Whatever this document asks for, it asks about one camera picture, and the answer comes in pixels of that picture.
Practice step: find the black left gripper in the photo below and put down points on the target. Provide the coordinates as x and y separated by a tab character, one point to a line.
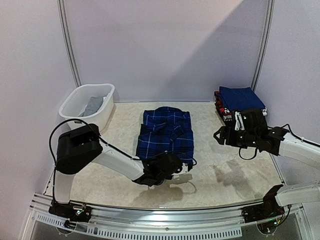
158	158

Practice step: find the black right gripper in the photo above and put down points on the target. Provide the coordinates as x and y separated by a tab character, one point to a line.
227	135

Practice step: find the blue plaid shirt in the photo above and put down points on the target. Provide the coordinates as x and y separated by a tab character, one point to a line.
166	129

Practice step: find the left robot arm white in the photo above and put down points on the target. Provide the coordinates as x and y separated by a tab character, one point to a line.
79	147

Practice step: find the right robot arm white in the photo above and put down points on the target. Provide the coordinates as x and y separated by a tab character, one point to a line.
296	159

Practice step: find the white plastic laundry basket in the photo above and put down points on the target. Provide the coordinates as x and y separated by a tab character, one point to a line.
78	99

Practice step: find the red black folded garment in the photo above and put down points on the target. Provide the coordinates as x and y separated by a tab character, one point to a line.
224	112

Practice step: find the grey folded garment in basket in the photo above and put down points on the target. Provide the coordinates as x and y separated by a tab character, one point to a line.
93	105

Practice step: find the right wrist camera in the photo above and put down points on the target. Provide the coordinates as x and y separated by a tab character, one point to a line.
239	125

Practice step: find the aluminium front rail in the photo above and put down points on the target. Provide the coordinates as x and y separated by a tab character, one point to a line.
116	223

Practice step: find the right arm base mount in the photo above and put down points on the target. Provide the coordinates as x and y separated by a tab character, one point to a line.
268	215

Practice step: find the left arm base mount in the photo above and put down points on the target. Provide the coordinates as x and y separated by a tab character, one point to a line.
73	213

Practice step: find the left wall aluminium profile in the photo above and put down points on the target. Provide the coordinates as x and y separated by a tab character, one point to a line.
61	5

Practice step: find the wall aluminium profile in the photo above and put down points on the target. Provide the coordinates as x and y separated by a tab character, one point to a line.
61	5
263	43

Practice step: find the right wall aluminium profile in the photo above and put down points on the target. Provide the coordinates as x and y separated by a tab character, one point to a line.
263	43

